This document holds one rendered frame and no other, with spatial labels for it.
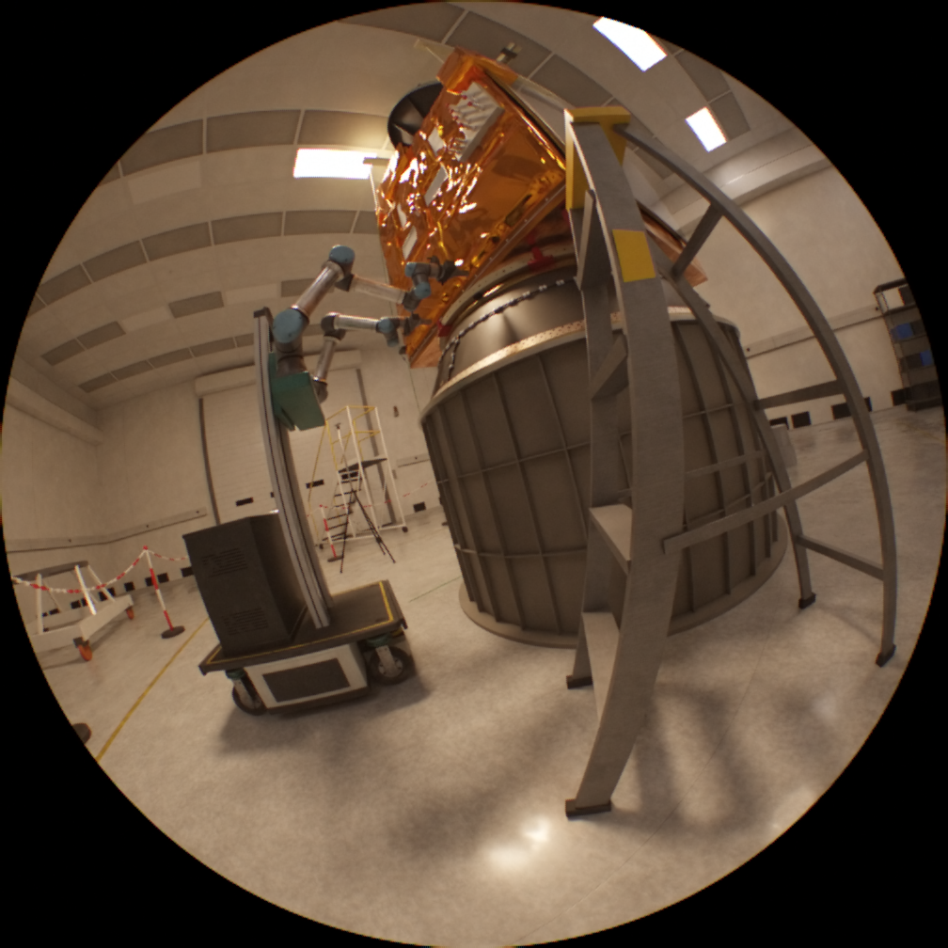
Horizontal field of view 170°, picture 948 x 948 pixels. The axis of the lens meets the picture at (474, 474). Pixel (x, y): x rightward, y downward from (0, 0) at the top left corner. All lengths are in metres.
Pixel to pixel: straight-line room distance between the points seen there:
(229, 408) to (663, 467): 9.36
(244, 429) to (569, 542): 8.65
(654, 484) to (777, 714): 0.79
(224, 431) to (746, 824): 9.66
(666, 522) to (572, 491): 0.76
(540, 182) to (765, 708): 1.97
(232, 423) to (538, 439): 8.65
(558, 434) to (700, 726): 1.05
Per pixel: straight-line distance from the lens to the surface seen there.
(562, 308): 1.36
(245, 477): 8.91
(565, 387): 1.18
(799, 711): 1.05
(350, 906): 0.92
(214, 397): 9.71
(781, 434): 3.93
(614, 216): 0.61
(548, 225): 1.58
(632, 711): 0.59
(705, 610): 1.41
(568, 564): 1.27
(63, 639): 4.26
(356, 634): 1.25
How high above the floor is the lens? 0.78
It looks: level
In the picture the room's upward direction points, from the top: 15 degrees counter-clockwise
